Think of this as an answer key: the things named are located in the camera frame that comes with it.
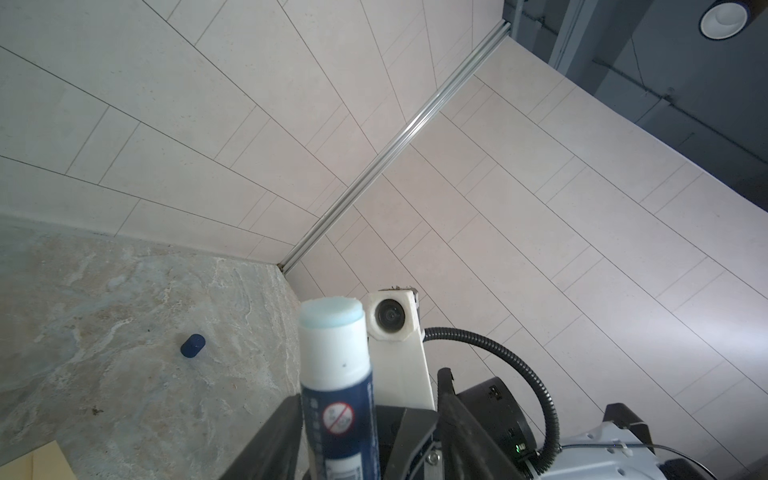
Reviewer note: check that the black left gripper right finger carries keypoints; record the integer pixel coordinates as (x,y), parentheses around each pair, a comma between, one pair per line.
(468,451)

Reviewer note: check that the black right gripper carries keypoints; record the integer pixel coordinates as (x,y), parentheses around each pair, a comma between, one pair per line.
(405,437)

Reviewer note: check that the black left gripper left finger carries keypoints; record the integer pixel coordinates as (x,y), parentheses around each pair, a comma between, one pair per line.
(272,454)

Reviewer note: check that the blue glue stick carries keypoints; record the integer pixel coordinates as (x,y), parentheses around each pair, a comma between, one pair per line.
(337,390)

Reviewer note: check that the dark blue glue cap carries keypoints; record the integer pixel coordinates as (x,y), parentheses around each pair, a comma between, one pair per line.
(192,346)

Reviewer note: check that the yellow paper envelope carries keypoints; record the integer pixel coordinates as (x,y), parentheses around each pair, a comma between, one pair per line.
(44,463)

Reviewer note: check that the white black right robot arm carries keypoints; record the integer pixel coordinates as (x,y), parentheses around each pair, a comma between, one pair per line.
(618,448)

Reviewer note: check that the round ceiling lamp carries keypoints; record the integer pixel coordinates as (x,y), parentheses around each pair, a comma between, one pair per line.
(723,20)

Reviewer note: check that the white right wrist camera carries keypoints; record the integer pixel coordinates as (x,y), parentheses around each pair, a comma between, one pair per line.
(400,370)

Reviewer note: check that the aluminium corner post right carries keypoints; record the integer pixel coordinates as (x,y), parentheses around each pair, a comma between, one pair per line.
(458,78)

